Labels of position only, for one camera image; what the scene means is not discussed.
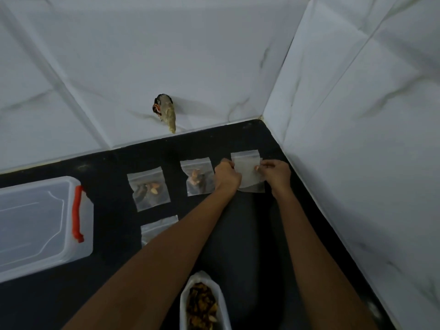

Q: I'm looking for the clear plastic storage box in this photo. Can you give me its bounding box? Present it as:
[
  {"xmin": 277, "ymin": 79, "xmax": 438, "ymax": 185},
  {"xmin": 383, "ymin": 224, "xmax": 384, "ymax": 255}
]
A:
[{"xmin": 0, "ymin": 176, "xmax": 94, "ymax": 284}]

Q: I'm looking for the person's left forearm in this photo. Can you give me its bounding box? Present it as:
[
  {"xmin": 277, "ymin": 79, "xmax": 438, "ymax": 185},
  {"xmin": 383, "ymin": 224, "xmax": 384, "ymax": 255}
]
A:
[{"xmin": 62, "ymin": 187, "xmax": 242, "ymax": 330}]

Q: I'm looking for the person's right hand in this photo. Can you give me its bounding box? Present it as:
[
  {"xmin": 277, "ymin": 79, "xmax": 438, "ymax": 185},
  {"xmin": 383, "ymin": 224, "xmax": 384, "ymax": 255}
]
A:
[{"xmin": 254, "ymin": 159, "xmax": 292, "ymax": 197}]

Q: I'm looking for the clear zip bag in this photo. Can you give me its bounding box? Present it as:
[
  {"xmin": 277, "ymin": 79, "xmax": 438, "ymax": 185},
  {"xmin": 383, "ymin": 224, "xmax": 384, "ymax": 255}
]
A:
[{"xmin": 230, "ymin": 150, "xmax": 266, "ymax": 194}]

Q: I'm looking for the person's right forearm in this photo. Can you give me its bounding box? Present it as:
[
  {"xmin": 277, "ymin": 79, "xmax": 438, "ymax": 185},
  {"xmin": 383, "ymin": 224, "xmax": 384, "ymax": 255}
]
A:
[{"xmin": 271, "ymin": 188, "xmax": 379, "ymax": 330}]

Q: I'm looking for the person's left hand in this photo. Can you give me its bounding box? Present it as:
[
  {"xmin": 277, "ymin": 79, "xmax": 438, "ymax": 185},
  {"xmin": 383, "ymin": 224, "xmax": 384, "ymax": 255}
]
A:
[{"xmin": 213, "ymin": 158, "xmax": 243, "ymax": 194}]

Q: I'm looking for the red box latch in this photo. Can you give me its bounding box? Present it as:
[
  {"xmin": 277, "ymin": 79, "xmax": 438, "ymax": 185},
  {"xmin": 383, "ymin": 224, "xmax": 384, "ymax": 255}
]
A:
[{"xmin": 71, "ymin": 185, "xmax": 86, "ymax": 244}]

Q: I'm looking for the large open bag of nuts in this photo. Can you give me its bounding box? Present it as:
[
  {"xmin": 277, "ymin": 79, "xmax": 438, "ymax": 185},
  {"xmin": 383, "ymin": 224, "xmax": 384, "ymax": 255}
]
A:
[{"xmin": 179, "ymin": 270, "xmax": 233, "ymax": 330}]

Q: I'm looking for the small zip bag with nuts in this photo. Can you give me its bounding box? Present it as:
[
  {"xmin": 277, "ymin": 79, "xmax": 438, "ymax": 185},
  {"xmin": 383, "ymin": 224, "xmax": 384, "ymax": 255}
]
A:
[
  {"xmin": 140, "ymin": 215, "xmax": 179, "ymax": 248},
  {"xmin": 126, "ymin": 166, "xmax": 172, "ymax": 213},
  {"xmin": 180, "ymin": 157, "xmax": 217, "ymax": 198}
]

